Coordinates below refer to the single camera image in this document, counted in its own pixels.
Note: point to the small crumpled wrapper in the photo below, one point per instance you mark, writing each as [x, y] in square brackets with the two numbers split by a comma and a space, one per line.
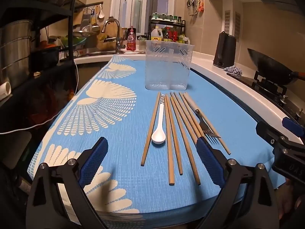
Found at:
[37, 74]

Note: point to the white framed window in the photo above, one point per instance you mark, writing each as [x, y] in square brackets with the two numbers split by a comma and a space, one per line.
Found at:
[140, 4]

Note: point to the blue-grey dishcloth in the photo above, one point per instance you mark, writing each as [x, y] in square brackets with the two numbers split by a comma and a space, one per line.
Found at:
[233, 70]

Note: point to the metal grater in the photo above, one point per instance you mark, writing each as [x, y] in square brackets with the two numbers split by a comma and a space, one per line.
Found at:
[86, 20]

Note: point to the clear plastic utensil holder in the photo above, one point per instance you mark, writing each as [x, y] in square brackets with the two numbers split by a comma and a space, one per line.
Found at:
[166, 76]

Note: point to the cooking oil jug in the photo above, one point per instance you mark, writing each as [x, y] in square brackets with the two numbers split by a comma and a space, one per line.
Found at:
[156, 35]

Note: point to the metal stove knob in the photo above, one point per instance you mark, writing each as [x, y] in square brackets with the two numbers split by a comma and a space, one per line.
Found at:
[299, 114]
[284, 99]

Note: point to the row of spice jars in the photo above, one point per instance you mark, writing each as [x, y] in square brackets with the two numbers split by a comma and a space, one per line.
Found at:
[166, 16]

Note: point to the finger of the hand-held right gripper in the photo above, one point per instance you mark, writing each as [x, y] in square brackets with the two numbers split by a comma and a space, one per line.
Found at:
[264, 130]
[290, 124]

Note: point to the steel stockpot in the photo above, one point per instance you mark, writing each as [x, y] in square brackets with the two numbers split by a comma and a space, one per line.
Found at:
[14, 52]

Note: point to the orange hanging kitchen tool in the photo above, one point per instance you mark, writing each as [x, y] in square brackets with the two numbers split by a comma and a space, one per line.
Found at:
[200, 4]

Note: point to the wooden cutting board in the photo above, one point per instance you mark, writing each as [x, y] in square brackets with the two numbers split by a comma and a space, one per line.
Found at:
[102, 43]

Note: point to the metal hanging kitchen tools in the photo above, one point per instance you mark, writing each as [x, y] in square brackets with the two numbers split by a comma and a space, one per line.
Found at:
[191, 6]

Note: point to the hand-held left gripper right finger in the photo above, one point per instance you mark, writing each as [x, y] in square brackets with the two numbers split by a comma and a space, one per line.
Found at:
[209, 162]

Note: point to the person's right hand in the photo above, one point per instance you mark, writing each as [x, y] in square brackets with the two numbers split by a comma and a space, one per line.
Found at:
[289, 200]

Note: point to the black electric kettle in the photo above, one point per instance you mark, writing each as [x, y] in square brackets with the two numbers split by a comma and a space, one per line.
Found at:
[225, 50]

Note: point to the wooden chopstick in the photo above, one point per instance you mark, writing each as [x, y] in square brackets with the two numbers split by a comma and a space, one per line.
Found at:
[150, 128]
[223, 145]
[194, 114]
[185, 114]
[177, 148]
[190, 114]
[191, 159]
[169, 148]

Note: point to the red sauce bottle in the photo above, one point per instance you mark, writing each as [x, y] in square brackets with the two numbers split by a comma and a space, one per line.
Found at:
[174, 35]

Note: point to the wide wall vent grille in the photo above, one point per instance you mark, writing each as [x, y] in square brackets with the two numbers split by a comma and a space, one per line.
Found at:
[237, 25]

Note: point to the narrow wall vent grille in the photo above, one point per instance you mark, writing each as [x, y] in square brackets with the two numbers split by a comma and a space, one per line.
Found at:
[227, 22]

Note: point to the steel kitchen faucet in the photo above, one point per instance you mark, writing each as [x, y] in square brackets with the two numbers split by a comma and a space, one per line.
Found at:
[116, 28]

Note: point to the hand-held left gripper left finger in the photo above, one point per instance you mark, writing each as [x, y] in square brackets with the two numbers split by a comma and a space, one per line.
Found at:
[94, 162]

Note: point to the steel bowl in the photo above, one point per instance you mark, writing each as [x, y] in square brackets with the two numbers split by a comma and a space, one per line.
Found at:
[79, 33]

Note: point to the glass jar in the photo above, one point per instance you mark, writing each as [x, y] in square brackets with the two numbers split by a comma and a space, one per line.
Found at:
[142, 43]

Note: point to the blue printed tablecloth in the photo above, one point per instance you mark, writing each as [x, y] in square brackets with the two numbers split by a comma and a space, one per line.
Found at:
[133, 171]

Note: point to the green strainer basket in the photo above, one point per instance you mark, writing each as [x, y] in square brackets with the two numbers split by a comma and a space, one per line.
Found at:
[73, 40]

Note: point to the black wok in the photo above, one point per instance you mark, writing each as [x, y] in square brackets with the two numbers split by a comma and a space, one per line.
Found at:
[271, 66]

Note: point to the black pot with orange lid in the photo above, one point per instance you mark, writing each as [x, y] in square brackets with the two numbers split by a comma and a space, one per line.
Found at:
[45, 54]

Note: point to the white plastic tube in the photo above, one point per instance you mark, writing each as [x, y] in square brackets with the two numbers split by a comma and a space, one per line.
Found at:
[5, 90]

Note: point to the black burner grate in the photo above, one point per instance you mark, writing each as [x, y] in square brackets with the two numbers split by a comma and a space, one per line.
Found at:
[269, 85]

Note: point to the pink dish soap bottle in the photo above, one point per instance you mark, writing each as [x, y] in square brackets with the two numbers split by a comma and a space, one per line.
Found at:
[131, 40]

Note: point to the black spice rack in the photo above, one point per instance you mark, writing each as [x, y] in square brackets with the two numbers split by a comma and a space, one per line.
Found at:
[183, 26]

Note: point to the white hanging ladle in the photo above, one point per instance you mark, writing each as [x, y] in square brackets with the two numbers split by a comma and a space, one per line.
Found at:
[101, 14]

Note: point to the black glass cooktop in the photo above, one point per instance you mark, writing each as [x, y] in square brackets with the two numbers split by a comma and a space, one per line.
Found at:
[293, 105]

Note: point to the black shelf rack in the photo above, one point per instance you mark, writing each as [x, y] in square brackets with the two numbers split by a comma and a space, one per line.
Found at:
[69, 28]

